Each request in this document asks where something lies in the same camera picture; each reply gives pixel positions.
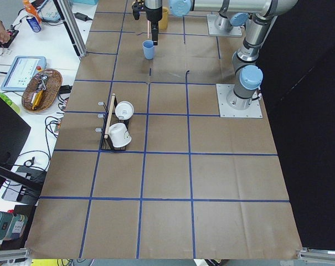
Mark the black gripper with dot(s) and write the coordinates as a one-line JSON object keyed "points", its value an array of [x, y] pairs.
{"points": [[153, 15]]}

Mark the white cup on rack rear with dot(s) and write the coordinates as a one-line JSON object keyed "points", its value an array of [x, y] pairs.
{"points": [[124, 110]]}

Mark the wooden rack dowel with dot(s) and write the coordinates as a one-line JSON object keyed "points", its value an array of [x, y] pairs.
{"points": [[109, 115]]}

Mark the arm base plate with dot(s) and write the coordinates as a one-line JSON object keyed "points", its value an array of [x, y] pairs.
{"points": [[231, 106], [222, 26]]}

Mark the green container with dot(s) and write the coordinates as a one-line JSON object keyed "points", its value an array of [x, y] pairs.
{"points": [[12, 225]]}

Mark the white cup on rack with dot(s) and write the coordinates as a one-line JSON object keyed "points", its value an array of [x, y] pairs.
{"points": [[119, 135], [124, 110]]}

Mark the black wire cup rack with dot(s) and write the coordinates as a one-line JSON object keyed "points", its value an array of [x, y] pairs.
{"points": [[106, 144]]}

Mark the white cup on rack front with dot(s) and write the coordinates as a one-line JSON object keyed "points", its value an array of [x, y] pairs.
{"points": [[119, 135]]}

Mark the teach pendant tablet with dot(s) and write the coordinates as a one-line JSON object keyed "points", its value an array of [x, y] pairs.
{"points": [[21, 71]]}

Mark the aluminium frame post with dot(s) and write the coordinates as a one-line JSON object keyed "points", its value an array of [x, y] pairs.
{"points": [[65, 12]]}

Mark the pink chopstick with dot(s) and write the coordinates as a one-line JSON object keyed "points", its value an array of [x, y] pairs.
{"points": [[148, 29]]}

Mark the black power adapter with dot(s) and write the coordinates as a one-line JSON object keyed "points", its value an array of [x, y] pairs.
{"points": [[82, 17]]}

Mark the light blue plastic cup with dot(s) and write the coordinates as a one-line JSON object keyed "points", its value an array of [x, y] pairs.
{"points": [[148, 49]]}

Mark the woven wicker basket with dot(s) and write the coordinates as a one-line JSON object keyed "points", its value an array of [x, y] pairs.
{"points": [[41, 91]]}

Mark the blue drink can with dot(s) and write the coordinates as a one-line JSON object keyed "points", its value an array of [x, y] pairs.
{"points": [[33, 23]]}

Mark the black monitor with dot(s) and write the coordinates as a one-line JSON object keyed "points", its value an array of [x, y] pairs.
{"points": [[14, 132]]}

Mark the orange bottle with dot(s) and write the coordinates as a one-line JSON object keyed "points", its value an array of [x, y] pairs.
{"points": [[31, 10]]}

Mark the tan bamboo cylinder holder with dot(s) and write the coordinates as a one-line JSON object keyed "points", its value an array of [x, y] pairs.
{"points": [[163, 23]]}

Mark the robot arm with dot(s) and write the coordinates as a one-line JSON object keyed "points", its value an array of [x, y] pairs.
{"points": [[262, 7], [248, 77]]}

